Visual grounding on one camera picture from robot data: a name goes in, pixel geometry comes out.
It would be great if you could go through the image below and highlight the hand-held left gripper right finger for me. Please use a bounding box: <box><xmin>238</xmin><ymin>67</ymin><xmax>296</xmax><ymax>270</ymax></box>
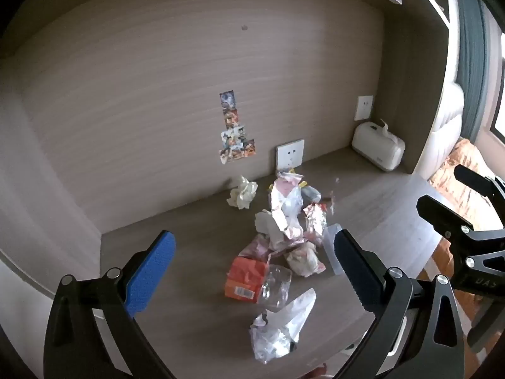
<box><xmin>333</xmin><ymin>229</ymin><xmax>466</xmax><ymax>379</ymax></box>

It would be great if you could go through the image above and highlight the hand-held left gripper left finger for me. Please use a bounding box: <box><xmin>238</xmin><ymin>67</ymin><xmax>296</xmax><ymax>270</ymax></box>
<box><xmin>43</xmin><ymin>230</ymin><xmax>178</xmax><ymax>379</ymax></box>

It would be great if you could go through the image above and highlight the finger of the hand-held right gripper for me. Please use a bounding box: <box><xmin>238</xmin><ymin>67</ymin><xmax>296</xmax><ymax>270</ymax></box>
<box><xmin>417</xmin><ymin>194</ymin><xmax>505</xmax><ymax>255</ymax></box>
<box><xmin>454</xmin><ymin>165</ymin><xmax>505</xmax><ymax>206</ymax></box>

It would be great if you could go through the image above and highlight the orange blanket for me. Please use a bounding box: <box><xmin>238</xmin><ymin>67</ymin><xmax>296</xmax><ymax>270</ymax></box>
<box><xmin>418</xmin><ymin>138</ymin><xmax>505</xmax><ymax>332</ymax></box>

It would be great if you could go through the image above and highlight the clear plastic container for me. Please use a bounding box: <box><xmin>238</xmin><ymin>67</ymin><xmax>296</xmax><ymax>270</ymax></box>
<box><xmin>323</xmin><ymin>223</ymin><xmax>346</xmax><ymax>276</ymax></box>

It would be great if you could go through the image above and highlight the crumpled cream pink wrapper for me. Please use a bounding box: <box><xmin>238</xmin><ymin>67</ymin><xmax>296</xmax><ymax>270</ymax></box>
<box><xmin>285</xmin><ymin>241</ymin><xmax>327</xmax><ymax>278</ymax></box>

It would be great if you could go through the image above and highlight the red foil wrapper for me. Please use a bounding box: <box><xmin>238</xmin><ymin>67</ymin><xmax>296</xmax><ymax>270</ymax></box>
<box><xmin>303</xmin><ymin>201</ymin><xmax>328</xmax><ymax>241</ymax></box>

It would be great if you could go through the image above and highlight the white padded headboard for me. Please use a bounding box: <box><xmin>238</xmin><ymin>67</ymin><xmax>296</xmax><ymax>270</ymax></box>
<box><xmin>428</xmin><ymin>83</ymin><xmax>465</xmax><ymax>166</ymax></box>

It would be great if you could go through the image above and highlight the clear plastic cup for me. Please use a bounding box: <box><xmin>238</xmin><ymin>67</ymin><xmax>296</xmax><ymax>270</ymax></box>
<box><xmin>258</xmin><ymin>264</ymin><xmax>293</xmax><ymax>310</ymax></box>

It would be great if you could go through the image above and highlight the window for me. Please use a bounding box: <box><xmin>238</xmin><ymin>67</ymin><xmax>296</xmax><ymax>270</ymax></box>
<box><xmin>489</xmin><ymin>55</ymin><xmax>505</xmax><ymax>147</ymax></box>

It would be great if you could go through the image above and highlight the orange snack packet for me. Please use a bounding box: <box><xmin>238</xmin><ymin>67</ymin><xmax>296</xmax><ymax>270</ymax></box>
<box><xmin>224</xmin><ymin>256</ymin><xmax>270</xmax><ymax>304</ymax></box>

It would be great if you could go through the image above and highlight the white plastic bag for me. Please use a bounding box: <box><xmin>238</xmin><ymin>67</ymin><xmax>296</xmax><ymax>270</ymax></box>
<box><xmin>248</xmin><ymin>287</ymin><xmax>317</xmax><ymax>364</ymax></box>

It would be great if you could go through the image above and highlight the white tissue box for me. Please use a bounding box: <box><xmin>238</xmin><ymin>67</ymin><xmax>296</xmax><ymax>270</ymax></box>
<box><xmin>352</xmin><ymin>118</ymin><xmax>406</xmax><ymax>172</ymax></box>

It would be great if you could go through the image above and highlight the silver pink foil bag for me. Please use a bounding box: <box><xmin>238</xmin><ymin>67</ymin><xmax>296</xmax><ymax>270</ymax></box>
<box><xmin>269</xmin><ymin>171</ymin><xmax>306</xmax><ymax>241</ymax></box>

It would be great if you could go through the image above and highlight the cream crumpled paper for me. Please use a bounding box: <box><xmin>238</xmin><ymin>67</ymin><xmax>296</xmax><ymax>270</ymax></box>
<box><xmin>227</xmin><ymin>176</ymin><xmax>258</xmax><ymax>210</ymax></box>

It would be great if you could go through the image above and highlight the teal curtain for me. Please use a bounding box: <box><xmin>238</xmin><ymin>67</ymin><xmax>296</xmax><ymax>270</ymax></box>
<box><xmin>454</xmin><ymin>0</ymin><xmax>488</xmax><ymax>143</ymax></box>

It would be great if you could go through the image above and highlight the colourful sticker strip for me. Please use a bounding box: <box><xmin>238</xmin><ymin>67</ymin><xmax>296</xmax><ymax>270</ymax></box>
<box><xmin>219</xmin><ymin>90</ymin><xmax>256</xmax><ymax>164</ymax></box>

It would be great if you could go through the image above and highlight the white wall socket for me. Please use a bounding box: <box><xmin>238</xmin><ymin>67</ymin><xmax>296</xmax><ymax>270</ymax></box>
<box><xmin>275</xmin><ymin>139</ymin><xmax>305</xmax><ymax>172</ymax></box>

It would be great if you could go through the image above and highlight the white wall switch plate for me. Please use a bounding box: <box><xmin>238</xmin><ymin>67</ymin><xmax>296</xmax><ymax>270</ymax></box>
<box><xmin>354</xmin><ymin>95</ymin><xmax>374</xmax><ymax>121</ymax></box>

